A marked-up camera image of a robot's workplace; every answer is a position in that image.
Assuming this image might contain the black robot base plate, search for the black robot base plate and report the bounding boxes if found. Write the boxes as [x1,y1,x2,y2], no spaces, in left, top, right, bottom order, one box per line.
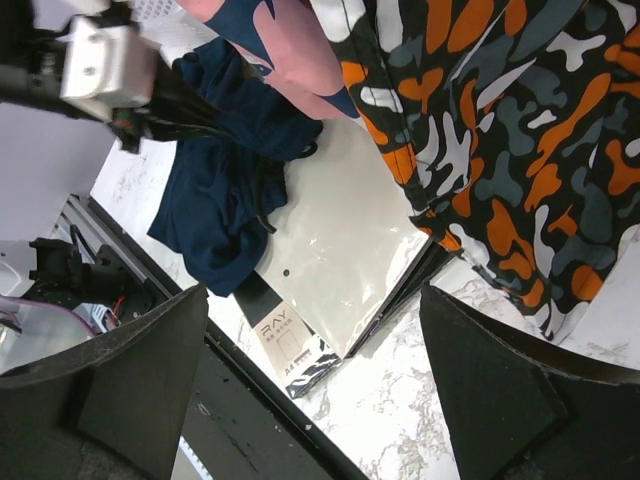
[64,194,371,480]

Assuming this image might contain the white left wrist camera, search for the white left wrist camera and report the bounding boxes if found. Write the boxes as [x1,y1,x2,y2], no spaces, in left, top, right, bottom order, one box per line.
[60,16,161,122]

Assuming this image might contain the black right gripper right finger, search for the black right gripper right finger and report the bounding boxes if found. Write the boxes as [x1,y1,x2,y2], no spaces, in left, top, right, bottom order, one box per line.
[420,286,639,479]

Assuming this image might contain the orange camouflage shorts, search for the orange camouflage shorts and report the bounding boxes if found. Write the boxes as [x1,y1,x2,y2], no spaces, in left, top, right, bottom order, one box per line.
[312,0,639,343]

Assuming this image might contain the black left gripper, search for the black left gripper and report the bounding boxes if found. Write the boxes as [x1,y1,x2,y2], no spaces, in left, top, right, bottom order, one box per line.
[1,1,220,153]

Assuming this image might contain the navy blue shorts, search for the navy blue shorts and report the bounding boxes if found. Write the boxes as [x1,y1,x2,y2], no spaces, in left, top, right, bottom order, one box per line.
[147,38,323,297]

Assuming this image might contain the pink patterned shorts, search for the pink patterned shorts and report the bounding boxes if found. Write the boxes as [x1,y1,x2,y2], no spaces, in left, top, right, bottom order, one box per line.
[180,0,359,120]

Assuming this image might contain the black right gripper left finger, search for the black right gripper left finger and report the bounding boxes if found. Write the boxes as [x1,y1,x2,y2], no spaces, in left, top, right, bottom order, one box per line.
[1,285,208,479]

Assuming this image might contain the grey plastic folder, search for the grey plastic folder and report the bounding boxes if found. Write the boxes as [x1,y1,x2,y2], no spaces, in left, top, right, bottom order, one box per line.
[256,119,427,358]

